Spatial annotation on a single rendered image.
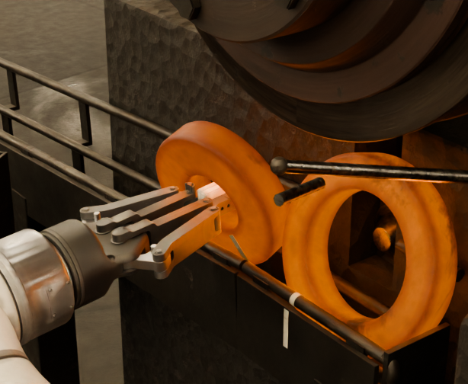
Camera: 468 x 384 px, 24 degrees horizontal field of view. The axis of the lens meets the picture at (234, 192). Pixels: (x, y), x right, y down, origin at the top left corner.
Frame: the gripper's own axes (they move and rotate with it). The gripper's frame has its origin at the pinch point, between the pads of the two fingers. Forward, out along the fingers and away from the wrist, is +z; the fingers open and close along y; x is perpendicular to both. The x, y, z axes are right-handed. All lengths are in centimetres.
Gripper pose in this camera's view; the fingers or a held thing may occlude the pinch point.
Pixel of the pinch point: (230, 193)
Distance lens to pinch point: 107.7
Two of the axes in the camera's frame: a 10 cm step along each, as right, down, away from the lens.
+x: -0.7, -8.9, -4.6
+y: 6.4, 3.1, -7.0
